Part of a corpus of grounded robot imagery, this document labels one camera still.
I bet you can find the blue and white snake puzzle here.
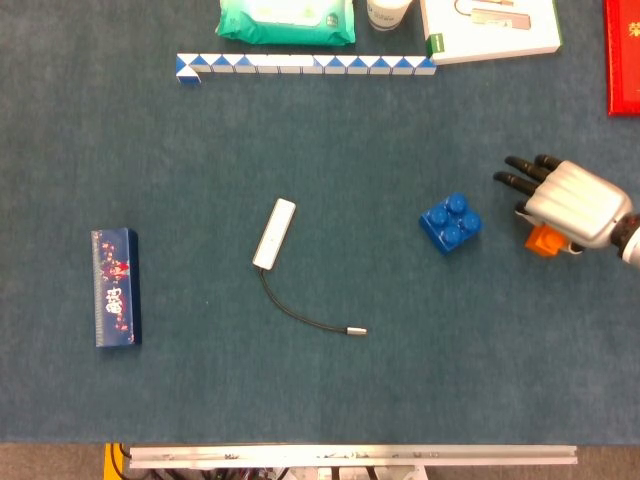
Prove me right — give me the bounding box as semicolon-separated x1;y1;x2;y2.
175;53;438;85

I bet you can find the aluminium frame rail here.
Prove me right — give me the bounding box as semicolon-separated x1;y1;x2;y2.
128;445;579;470

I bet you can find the orange toy building block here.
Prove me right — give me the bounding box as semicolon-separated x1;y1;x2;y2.
524;223;571;257

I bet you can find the green wet wipes pack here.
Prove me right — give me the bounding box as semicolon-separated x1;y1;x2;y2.
215;0;357;48

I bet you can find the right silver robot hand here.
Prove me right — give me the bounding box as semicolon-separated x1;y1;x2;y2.
492;153;635;256

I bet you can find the dark blue printed box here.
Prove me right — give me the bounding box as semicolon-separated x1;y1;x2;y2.
90;227;143;349

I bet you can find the white paper cup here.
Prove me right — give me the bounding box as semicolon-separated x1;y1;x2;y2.
365;0;415;32

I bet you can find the red box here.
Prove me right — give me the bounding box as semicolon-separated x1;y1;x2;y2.
602;0;640;118

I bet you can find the silver USB hub with cable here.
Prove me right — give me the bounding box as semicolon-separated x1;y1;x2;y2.
251;197;369;338

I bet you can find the white USB hub box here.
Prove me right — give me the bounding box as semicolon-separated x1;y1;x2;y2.
419;0;563;66

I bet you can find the blue felt table mat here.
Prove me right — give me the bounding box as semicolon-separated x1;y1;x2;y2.
0;0;640;446

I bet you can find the yellow frame bracket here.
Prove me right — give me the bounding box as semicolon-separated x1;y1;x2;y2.
103;442;130;480

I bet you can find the blue toy building block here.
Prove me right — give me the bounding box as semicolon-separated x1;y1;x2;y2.
418;192;485;257

